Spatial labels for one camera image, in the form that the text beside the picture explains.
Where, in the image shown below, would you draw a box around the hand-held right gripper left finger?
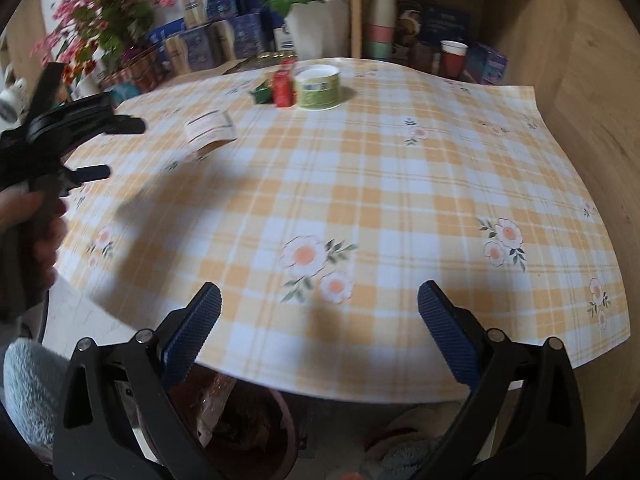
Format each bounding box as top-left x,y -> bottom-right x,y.
52,281 -> 223,480

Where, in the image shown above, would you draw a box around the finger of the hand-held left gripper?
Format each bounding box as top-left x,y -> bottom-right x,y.
63,163 -> 111,185
101,115 -> 147,136

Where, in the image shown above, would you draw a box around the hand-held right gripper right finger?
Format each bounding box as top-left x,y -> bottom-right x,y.
407,280 -> 587,480

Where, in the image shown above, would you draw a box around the brown snack bag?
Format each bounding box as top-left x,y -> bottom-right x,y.
212,395 -> 273,456

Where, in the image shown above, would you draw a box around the brown plastic waste bin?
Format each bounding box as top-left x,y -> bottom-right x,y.
190,366 -> 302,480

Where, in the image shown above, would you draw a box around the person's left hand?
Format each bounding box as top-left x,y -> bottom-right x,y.
0,191 -> 69,289

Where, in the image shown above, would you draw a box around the woven basket with fans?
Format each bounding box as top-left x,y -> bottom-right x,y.
100,45 -> 165,93

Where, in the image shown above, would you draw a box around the orange artificial flowers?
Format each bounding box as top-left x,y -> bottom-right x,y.
65,57 -> 98,85

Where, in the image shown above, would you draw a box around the purple gold gift box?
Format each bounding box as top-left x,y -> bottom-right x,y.
180,0 -> 241,28
162,27 -> 213,76
215,12 -> 266,63

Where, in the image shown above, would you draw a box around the pink blossom arrangement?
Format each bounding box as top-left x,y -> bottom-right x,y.
30,0 -> 176,76

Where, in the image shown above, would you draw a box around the gold ornate tray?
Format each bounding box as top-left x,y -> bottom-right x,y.
220,52 -> 301,73

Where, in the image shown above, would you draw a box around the small red carton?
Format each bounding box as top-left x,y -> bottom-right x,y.
272,59 -> 297,109

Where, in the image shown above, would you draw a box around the yellow plaid floral tablecloth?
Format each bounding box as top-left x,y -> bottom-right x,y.
52,57 -> 631,406

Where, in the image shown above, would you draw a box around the grey fleece robe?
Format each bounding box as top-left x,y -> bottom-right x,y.
2,337 -> 451,480

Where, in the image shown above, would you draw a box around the white blue logo box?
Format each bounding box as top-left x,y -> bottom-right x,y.
272,22 -> 296,56

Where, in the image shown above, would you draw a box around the green label paper cup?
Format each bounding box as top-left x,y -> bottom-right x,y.
294,64 -> 341,111

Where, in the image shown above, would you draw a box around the red paper cup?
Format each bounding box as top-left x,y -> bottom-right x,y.
440,40 -> 470,80

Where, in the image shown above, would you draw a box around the small purple box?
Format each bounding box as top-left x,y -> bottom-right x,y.
467,42 -> 510,86

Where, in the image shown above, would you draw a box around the stack of pastel cups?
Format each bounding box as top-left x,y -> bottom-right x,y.
362,0 -> 399,60

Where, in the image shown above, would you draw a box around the brown paper cup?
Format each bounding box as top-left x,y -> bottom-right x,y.
412,42 -> 442,74

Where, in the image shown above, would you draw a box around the blue night sky box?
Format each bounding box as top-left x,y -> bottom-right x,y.
397,0 -> 473,56

